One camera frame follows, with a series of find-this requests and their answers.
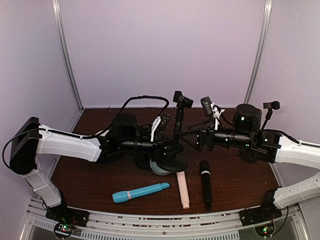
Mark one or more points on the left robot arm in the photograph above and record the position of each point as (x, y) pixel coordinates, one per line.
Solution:
(123, 137)

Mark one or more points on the black microphone stand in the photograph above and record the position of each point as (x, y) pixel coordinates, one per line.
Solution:
(143, 161)
(264, 144)
(178, 125)

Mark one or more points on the aluminium frame post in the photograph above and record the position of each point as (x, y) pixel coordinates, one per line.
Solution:
(264, 30)
(65, 53)

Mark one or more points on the black microphone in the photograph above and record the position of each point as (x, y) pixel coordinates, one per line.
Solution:
(205, 173)

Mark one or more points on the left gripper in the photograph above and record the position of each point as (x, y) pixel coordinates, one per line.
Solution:
(159, 146)

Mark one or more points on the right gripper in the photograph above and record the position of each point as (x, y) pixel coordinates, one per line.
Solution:
(203, 139)

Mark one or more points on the green ceramic bowl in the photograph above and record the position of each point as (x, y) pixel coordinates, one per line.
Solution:
(157, 170)

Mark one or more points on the right aluminium frame post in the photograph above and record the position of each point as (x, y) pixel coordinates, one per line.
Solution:
(264, 30)

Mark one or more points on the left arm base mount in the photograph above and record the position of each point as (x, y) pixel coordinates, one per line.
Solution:
(68, 219)

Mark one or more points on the blue toy microphone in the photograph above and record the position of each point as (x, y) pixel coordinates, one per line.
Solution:
(126, 195)

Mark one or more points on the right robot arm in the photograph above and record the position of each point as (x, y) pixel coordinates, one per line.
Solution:
(292, 151)

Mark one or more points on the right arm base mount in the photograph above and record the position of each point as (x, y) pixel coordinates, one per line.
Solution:
(262, 218)

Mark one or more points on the left aluminium frame post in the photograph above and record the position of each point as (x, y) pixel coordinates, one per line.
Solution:
(65, 53)

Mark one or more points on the pink toy microphone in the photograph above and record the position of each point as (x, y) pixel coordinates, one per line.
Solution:
(183, 190)

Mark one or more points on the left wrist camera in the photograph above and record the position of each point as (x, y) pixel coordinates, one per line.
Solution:
(159, 125)

